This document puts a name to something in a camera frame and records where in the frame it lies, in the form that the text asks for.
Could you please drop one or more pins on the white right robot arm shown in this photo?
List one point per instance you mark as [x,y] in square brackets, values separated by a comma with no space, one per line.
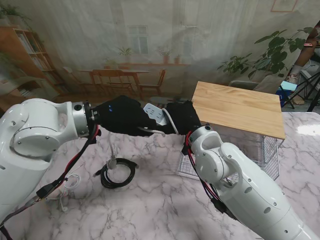
[237,180]

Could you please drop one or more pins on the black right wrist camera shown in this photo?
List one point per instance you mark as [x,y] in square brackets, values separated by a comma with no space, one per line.
[186,150]

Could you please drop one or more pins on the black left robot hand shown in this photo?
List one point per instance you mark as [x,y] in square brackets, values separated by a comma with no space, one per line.
[120,117]

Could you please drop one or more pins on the blue storage box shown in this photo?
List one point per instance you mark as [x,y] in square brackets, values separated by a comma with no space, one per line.
[282,97]

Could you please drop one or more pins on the printed backdrop curtain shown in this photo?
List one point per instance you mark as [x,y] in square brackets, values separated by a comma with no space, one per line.
[100,37]

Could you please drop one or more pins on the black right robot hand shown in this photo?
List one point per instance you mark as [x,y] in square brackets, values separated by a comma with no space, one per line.
[185,117]

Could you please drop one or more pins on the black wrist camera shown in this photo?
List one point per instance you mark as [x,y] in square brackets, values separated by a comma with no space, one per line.
[186,150]
[94,136]

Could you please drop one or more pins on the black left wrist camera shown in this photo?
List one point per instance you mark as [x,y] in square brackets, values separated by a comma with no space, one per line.
[94,136]

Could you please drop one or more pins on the person in background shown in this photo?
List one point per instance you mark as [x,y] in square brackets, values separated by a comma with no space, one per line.
[303,60]

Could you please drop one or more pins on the black tripod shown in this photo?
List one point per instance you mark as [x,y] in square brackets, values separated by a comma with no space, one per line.
[315,100]

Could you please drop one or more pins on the pink smartphone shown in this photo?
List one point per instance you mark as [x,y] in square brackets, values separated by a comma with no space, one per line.
[308,45]

